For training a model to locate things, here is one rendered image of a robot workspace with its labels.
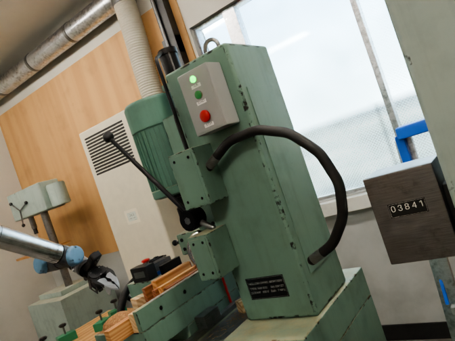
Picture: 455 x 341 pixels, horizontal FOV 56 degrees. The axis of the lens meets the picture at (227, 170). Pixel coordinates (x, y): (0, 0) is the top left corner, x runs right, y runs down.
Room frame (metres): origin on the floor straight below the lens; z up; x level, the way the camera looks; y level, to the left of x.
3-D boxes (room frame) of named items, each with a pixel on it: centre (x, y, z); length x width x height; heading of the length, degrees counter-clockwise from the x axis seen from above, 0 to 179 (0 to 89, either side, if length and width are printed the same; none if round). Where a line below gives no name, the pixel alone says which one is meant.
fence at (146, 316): (1.32, 0.16, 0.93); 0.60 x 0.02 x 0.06; 144
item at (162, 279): (1.35, 0.27, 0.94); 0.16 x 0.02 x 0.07; 144
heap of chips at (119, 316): (1.19, 0.41, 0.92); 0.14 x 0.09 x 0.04; 54
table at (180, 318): (1.40, 0.28, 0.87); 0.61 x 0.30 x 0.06; 144
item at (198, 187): (1.13, 0.08, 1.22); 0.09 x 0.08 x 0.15; 54
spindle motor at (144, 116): (1.38, 0.16, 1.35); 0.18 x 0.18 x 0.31
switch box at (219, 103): (1.08, -0.01, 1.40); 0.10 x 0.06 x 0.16; 54
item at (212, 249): (1.14, 0.11, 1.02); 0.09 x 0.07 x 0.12; 144
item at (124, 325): (1.26, 0.25, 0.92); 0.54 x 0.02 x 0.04; 144
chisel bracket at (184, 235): (1.36, 0.15, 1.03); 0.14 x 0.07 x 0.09; 54
